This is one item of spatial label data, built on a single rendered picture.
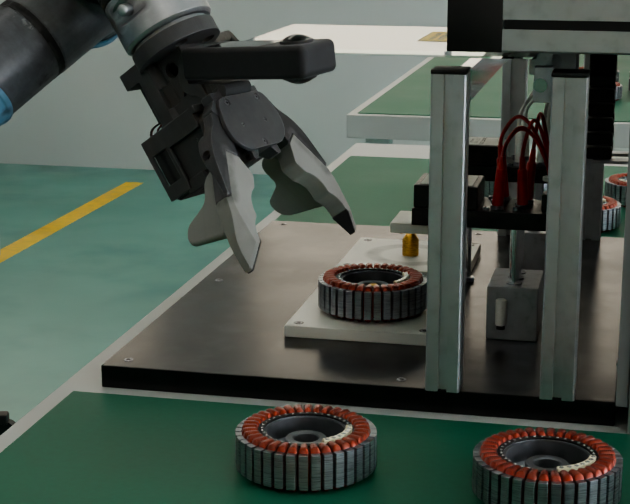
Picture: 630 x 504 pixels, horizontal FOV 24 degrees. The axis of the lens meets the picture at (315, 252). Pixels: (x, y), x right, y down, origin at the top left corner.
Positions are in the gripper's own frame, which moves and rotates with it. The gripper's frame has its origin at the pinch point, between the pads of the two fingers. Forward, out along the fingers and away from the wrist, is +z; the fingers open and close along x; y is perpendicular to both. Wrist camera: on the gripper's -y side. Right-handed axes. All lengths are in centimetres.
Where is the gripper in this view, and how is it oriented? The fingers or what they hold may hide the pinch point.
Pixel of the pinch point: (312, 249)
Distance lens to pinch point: 111.4
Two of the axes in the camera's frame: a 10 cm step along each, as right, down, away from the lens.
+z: 4.8, 8.7, -0.9
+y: -7.1, 4.4, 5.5
